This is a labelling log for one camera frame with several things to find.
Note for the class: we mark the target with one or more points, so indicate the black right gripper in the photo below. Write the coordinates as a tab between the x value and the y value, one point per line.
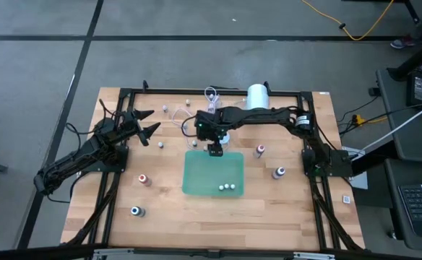
211	126

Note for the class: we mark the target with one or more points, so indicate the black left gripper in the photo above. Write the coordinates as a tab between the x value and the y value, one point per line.
129	123

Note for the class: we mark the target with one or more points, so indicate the pink-capped food colouring bottle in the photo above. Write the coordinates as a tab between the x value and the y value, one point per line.
258	151

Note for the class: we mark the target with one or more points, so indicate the red-capped food colouring bottle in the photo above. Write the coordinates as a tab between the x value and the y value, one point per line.
144	180

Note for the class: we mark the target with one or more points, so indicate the white cylindrical device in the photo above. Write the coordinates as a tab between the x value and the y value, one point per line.
257	95

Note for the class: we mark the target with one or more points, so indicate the blue-capped food colouring bottle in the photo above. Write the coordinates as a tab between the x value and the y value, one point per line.
137	211

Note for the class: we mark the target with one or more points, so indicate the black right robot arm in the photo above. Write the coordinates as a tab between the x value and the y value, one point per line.
269	116

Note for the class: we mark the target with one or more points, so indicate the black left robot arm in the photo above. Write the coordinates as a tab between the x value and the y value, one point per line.
88	150

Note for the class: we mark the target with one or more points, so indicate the white round disc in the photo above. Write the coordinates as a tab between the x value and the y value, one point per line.
227	139

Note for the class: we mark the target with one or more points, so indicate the translucent green plastic bin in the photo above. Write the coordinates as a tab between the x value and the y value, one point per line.
207	173

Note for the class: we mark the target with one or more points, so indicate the white label sticker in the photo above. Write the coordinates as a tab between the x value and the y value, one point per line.
323	93

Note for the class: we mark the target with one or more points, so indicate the small white code tag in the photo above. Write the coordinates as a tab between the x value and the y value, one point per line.
346	199

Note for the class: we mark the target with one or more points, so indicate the yellow power plug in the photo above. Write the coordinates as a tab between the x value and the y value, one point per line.
358	119

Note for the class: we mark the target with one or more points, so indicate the black horizontal bar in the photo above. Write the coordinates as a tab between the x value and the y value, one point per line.
52	251

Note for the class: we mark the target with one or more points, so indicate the black plug block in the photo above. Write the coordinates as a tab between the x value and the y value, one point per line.
373	92

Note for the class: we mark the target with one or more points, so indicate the white rod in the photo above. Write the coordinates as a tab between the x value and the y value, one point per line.
399	127

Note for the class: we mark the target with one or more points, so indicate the grey cart top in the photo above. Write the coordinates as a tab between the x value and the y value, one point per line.
413	139

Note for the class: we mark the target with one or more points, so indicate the black power adapter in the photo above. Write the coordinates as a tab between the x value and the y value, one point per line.
421	88

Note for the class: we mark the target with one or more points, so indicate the person's shoe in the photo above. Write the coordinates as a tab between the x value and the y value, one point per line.
402	42

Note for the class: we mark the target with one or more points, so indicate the black stand leg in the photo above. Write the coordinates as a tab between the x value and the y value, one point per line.
413	61

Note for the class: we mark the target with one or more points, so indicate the black aluminium table frame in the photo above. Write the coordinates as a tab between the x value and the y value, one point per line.
160	91

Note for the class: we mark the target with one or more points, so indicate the black frame clamp knob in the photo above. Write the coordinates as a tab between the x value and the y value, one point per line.
145	86
267	86

